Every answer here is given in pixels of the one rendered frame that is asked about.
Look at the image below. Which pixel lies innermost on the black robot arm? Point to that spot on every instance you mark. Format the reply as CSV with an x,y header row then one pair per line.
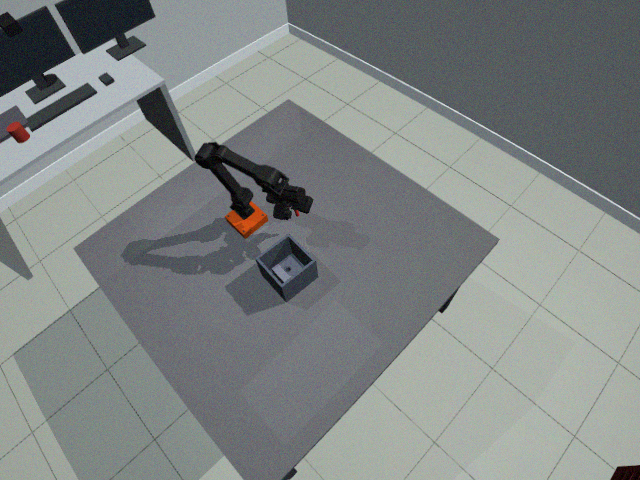
x,y
211,156

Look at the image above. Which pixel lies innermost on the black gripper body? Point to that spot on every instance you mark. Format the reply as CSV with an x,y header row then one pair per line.
x,y
304,207

